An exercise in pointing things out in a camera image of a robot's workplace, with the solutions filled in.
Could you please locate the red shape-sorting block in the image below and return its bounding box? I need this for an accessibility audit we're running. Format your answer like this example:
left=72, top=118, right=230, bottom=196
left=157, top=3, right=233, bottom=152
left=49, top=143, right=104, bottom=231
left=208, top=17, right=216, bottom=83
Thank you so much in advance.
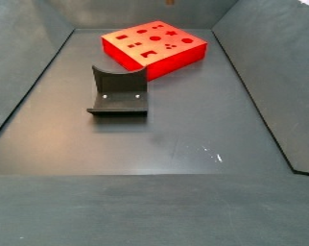
left=101, top=21, right=208, bottom=81

